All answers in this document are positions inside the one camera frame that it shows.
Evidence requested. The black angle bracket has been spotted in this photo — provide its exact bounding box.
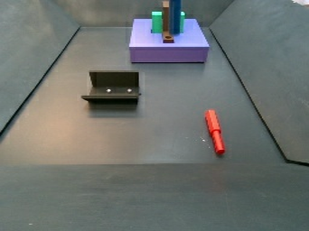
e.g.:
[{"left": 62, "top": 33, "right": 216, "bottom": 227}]
[{"left": 81, "top": 70, "right": 141, "bottom": 102}]

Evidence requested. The brown L-shaped socket piece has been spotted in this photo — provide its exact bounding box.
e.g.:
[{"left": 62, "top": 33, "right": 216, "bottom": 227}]
[{"left": 163, "top": 0, "right": 175, "bottom": 43}]

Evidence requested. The blue peg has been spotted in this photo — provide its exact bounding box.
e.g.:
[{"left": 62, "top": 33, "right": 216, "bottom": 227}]
[{"left": 169, "top": 0, "right": 181, "bottom": 34}]

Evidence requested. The green block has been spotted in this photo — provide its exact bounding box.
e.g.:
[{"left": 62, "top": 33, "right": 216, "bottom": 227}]
[{"left": 152, "top": 11, "right": 187, "bottom": 33}]

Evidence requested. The red peg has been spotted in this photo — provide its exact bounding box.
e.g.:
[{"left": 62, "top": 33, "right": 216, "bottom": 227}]
[{"left": 204, "top": 109, "right": 227, "bottom": 154}]

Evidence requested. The purple base board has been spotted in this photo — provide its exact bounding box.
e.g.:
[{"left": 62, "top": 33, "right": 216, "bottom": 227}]
[{"left": 130, "top": 19, "right": 211, "bottom": 63}]

